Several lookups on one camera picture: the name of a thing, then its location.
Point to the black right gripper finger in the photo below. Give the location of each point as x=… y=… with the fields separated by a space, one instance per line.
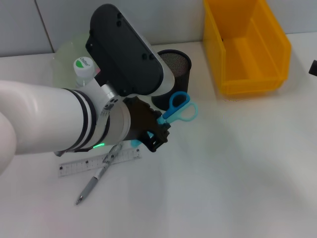
x=313 y=67

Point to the clear plastic ruler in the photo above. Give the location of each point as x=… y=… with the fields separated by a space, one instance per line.
x=79 y=166

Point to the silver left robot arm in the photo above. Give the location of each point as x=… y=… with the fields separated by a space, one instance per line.
x=44 y=119

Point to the clear green-label water bottle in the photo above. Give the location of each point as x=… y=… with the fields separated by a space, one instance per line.
x=83 y=65

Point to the black mesh pen holder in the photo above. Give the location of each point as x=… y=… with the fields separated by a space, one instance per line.
x=183 y=74

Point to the blue scissors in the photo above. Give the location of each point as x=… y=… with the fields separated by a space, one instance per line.
x=173 y=114

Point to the green glass fruit plate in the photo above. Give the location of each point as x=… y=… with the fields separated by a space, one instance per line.
x=67 y=54

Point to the yellow plastic bin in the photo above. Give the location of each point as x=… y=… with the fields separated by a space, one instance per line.
x=247 y=62

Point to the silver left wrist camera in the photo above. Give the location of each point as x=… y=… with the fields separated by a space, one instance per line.
x=123 y=54

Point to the grey clear pen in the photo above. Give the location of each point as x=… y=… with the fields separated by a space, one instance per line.
x=94 y=181

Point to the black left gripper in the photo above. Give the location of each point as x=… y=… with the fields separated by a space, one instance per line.
x=142 y=121

